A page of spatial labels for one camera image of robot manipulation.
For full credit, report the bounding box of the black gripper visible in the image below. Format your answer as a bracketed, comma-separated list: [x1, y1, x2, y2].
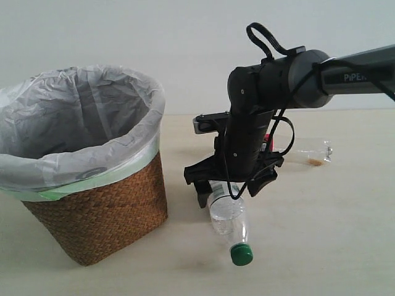
[184, 110, 283, 208]

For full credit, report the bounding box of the green label water bottle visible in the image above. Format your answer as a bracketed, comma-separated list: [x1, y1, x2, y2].
[207, 181, 254, 266]

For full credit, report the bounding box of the red label cola bottle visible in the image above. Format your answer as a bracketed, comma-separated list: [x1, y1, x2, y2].
[270, 134, 333, 166]

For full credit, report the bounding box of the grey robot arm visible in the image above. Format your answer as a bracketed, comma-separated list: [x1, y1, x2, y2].
[184, 46, 394, 207]

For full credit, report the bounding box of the brown woven wicker trash basket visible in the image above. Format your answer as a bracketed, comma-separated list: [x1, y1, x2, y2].
[23, 153, 168, 266]

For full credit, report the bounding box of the white plastic bin liner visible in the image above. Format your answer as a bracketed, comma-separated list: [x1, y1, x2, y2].
[1, 65, 165, 202]

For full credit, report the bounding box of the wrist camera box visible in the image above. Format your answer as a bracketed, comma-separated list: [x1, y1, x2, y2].
[193, 112, 229, 134]

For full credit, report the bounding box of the black cable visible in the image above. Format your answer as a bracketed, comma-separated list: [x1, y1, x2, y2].
[223, 22, 395, 200]

